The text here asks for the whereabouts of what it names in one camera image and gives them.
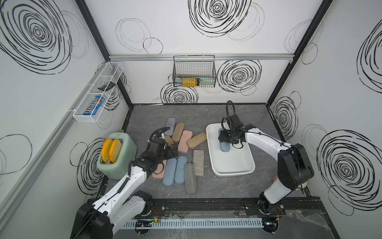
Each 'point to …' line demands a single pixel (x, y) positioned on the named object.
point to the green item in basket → (207, 80)
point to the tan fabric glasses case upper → (177, 132)
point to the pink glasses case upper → (183, 146)
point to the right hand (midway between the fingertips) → (224, 137)
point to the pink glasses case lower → (159, 172)
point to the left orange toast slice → (106, 149)
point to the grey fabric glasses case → (190, 181)
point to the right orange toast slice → (115, 150)
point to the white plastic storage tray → (236, 161)
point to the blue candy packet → (95, 104)
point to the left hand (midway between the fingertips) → (171, 148)
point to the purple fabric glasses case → (170, 123)
